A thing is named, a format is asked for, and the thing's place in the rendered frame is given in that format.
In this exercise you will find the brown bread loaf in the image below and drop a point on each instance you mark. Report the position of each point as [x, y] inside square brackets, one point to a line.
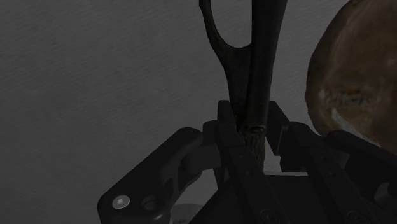
[356, 71]

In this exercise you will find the black scissors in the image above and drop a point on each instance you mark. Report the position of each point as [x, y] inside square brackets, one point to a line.
[263, 62]

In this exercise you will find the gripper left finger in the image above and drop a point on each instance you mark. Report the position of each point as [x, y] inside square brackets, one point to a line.
[173, 173]

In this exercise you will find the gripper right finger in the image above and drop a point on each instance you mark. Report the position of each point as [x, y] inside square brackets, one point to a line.
[328, 173]

